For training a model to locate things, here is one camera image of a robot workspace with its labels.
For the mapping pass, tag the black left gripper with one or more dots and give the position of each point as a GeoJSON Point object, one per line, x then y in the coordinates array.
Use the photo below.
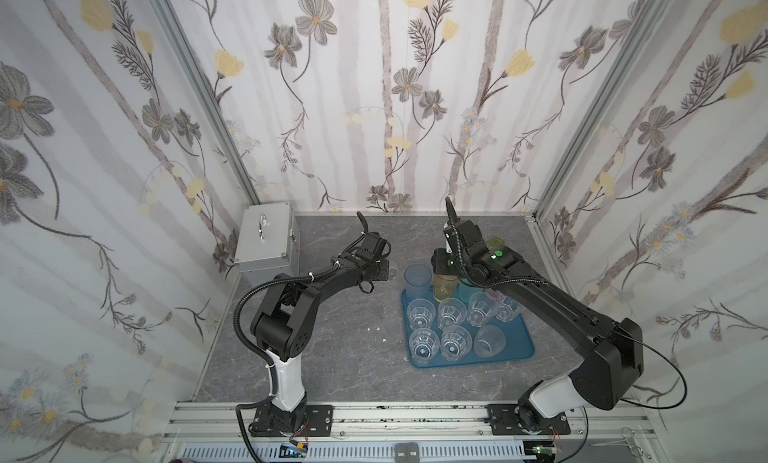
{"type": "Point", "coordinates": [372, 245]}

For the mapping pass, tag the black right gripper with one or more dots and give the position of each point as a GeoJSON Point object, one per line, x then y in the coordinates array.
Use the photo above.
{"type": "Point", "coordinates": [456, 234]}

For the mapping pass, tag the yellow plastic cup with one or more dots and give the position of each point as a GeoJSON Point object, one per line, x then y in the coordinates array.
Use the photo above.
{"type": "Point", "coordinates": [444, 286]}

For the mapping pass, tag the blue plastic cup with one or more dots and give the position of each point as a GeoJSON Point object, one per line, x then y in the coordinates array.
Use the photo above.
{"type": "Point", "coordinates": [417, 282]}

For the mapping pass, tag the teal dotted plastic cup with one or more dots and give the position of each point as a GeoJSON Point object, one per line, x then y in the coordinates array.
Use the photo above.
{"type": "Point", "coordinates": [466, 292]}

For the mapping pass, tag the clear faceted cup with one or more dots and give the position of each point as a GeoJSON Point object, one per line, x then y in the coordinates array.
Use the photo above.
{"type": "Point", "coordinates": [508, 309]}
{"type": "Point", "coordinates": [451, 312]}
{"type": "Point", "coordinates": [424, 346]}
{"type": "Point", "coordinates": [481, 309]}
{"type": "Point", "coordinates": [420, 314]}
{"type": "Point", "coordinates": [456, 342]}

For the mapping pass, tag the clear faceted cup back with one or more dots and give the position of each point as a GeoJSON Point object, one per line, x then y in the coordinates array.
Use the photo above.
{"type": "Point", "coordinates": [456, 342]}

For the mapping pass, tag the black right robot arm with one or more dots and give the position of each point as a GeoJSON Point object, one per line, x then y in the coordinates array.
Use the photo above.
{"type": "Point", "coordinates": [611, 351]}

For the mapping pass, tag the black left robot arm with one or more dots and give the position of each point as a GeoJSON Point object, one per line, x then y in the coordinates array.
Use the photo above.
{"type": "Point", "coordinates": [283, 325]}

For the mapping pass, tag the teal plastic tray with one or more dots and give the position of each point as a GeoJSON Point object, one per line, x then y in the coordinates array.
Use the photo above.
{"type": "Point", "coordinates": [519, 344]}

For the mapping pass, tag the small green block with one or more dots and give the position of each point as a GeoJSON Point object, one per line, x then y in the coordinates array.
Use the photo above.
{"type": "Point", "coordinates": [495, 243]}

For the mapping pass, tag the silver aluminium case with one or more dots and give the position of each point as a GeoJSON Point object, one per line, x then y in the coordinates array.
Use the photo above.
{"type": "Point", "coordinates": [268, 244]}

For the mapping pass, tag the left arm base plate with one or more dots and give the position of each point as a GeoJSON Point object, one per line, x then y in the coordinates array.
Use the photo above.
{"type": "Point", "coordinates": [304, 421]}

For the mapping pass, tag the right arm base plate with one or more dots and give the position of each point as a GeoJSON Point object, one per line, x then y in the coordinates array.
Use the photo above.
{"type": "Point", "coordinates": [516, 420]}

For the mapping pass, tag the aluminium mounting rail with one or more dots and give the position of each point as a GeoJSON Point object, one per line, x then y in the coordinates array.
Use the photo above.
{"type": "Point", "coordinates": [455, 431]}

